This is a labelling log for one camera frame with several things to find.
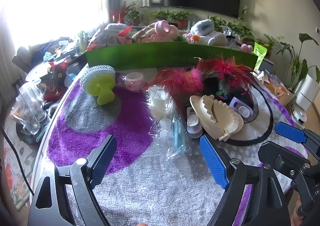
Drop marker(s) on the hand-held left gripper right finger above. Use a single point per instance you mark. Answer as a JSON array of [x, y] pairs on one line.
[[213, 163]]

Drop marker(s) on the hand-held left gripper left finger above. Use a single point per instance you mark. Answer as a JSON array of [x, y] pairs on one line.
[[103, 163]]

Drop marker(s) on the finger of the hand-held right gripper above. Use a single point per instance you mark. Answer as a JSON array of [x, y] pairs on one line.
[[270, 149], [290, 132]]

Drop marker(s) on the cream dumpling mold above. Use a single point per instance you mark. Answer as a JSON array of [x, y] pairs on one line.
[[220, 118]]

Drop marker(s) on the black hat with red feathers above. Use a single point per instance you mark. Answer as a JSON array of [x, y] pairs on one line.
[[225, 70]]

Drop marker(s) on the green storage box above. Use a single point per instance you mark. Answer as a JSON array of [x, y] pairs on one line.
[[162, 55]]

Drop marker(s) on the purple grey plush rug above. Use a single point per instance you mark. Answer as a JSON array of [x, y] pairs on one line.
[[100, 128]]

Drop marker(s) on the small purple plastic case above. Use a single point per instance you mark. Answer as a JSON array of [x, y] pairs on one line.
[[193, 125], [237, 104]]

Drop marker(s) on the clear bag with blue item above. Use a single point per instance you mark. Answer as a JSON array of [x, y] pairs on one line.
[[178, 138]]

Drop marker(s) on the cardboard box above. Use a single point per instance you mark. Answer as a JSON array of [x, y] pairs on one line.
[[277, 90]]

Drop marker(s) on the large leafy plant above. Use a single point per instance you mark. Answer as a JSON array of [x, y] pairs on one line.
[[297, 70]]

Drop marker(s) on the bag of white items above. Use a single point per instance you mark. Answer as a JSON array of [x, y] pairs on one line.
[[160, 105]]

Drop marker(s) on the round dark side table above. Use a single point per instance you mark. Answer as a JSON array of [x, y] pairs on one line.
[[27, 138]]

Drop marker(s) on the glass mug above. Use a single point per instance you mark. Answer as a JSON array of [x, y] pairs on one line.
[[32, 120]]

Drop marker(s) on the lime green packet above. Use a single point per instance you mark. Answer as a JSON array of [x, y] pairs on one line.
[[260, 53]]

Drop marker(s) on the wrapped pink tape roll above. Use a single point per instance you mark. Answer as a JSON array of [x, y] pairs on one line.
[[133, 80]]

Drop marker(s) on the pink feather mask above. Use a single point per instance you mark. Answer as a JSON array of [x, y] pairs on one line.
[[180, 80]]

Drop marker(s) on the floral floor rug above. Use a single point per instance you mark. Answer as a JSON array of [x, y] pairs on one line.
[[15, 183]]

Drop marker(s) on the potted fern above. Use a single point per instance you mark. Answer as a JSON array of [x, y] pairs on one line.
[[268, 42]]

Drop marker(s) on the blue plastic bag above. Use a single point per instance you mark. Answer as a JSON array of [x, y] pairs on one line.
[[71, 75]]

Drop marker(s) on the small pink plush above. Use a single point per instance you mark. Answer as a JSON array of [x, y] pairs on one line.
[[246, 48]]

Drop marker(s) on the red snack bag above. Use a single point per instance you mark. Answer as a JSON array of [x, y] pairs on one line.
[[56, 80]]

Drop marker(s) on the potted green plant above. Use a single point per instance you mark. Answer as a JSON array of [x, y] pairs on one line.
[[132, 13], [217, 22], [242, 32], [160, 14]]

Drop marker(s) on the oval coffee table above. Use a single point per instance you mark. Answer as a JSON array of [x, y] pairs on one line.
[[37, 73]]

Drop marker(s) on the clear wrapped item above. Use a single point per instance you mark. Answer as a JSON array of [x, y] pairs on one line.
[[230, 35]]

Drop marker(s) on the white plush toy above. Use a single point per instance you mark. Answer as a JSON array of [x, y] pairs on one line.
[[215, 38]]

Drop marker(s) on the small plant in glass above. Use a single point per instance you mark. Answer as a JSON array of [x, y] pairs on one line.
[[82, 40]]

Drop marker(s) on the printed white plastic bag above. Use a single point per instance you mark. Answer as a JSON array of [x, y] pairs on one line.
[[105, 38]]

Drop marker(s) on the grey sofa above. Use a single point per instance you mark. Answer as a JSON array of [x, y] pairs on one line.
[[22, 58]]

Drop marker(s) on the white towel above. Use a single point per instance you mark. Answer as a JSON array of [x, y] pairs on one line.
[[115, 26]]

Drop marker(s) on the pink plush toy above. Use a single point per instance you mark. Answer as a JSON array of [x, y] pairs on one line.
[[162, 29]]

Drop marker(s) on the green plant orange pot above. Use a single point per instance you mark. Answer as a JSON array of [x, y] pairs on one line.
[[181, 19]]

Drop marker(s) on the red potted plant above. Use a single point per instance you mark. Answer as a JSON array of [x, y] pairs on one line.
[[117, 14]]

